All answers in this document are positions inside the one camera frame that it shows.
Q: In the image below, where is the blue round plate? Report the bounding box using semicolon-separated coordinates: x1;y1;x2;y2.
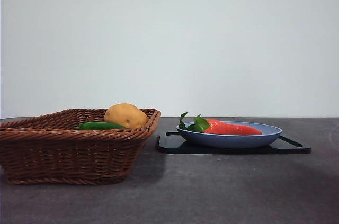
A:
176;121;282;148

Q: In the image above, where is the orange carrot with green leaves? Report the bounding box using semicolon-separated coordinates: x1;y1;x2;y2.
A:
179;112;263;136

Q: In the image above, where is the yellow-brown potato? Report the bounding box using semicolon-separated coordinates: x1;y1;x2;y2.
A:
104;103;148;129

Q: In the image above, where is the black flat tray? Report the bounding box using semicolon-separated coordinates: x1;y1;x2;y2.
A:
158;131;311;155

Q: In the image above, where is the green pepper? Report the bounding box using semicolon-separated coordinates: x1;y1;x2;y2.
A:
73;121;128;130

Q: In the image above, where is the brown wicker basket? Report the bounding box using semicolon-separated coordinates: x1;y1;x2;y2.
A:
0;107;162;185

